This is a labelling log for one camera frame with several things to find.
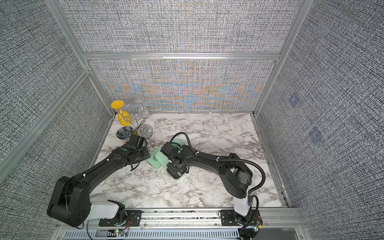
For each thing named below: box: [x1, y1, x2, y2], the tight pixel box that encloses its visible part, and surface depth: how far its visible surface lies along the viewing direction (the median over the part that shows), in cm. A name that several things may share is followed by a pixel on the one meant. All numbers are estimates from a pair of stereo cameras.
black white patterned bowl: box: [116, 126, 134, 140], surface depth 106 cm
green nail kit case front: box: [146, 147, 170, 169], surface depth 92 cm
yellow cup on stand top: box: [111, 100, 125, 109], surface depth 92 cm
